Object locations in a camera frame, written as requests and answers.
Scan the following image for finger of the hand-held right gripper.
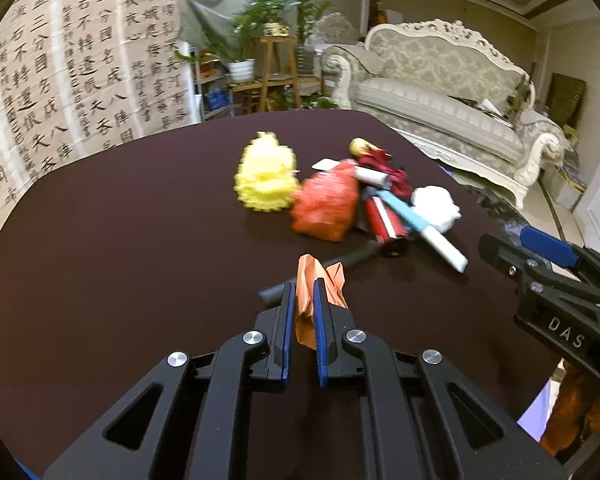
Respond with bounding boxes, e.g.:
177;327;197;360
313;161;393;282
477;232;600;311
520;226;600;291

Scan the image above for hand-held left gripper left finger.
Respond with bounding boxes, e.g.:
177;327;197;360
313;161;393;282
42;281;297;480

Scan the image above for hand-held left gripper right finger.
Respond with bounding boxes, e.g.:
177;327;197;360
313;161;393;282
312;278;568;480

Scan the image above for orange paper wrapper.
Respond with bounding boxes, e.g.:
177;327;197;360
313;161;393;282
294;254;348;350

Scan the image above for white tissue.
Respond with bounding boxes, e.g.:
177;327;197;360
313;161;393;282
411;186;463;234

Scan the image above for light blue tube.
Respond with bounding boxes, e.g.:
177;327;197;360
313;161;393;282
377;190;468;273

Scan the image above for red plastic bag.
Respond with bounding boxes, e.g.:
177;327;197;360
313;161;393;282
289;159;362;242

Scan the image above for red tube with black cap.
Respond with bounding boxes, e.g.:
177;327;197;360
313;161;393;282
362;195;411;259

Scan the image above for grey storage box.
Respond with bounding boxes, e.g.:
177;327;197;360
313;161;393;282
542;157;588;211

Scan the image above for black pen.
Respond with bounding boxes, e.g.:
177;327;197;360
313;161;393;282
257;245;382;306

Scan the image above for purple floor cloth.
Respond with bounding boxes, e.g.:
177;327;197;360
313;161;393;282
517;380;557;442

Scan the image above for dark framed board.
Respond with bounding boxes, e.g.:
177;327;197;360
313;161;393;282
550;72;587;131

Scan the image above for papers on sofa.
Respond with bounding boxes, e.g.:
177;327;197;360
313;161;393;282
450;95;516;126

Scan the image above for yellow fluffy cloth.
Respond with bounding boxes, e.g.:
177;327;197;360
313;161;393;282
234;131;301;212

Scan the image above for white small cylinder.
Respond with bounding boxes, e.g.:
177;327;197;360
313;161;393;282
355;167;392;190

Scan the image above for ornate cream sofa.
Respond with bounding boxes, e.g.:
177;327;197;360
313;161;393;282
350;19;566;210

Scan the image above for small green plant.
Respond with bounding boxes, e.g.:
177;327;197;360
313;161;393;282
300;95;339;111

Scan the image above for metal shelf rack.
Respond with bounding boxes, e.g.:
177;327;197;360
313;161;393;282
192;50;237;122

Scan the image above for wooden plant stand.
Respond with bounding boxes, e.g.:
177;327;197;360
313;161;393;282
230;35;326;113

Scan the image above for plant in white pot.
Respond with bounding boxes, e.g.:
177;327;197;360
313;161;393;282
200;0;291;84

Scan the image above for ornate cream armchair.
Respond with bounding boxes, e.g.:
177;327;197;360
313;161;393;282
312;12;381;111

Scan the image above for tall green leafy plant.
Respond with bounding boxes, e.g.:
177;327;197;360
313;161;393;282
287;0;333;66

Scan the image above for grey hanging cloth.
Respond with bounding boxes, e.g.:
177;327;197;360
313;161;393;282
177;0;306;52

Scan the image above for calligraphy paper wall hanging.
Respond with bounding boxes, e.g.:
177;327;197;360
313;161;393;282
0;0;202;261

